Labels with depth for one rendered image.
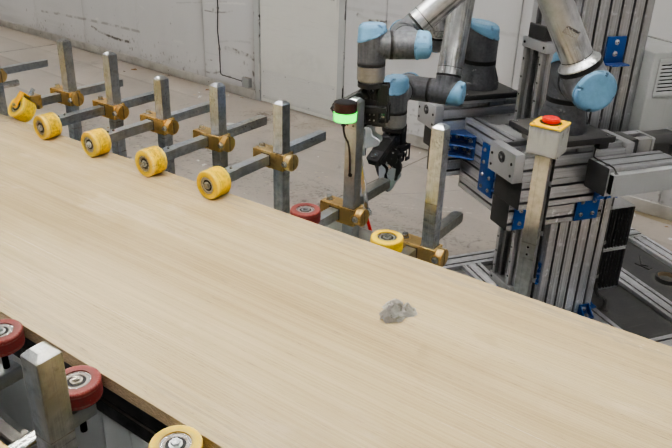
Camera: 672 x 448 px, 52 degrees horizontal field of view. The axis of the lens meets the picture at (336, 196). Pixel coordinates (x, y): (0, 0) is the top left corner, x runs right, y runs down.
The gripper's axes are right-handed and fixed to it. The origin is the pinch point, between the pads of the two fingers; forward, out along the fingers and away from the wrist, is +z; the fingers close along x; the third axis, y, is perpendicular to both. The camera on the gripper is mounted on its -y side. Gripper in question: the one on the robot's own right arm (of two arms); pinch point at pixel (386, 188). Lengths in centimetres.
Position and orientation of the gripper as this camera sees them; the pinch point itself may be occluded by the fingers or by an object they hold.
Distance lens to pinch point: 213.9
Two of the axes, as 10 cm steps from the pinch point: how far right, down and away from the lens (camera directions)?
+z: -0.2, 9.1, 4.2
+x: -8.2, -2.6, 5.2
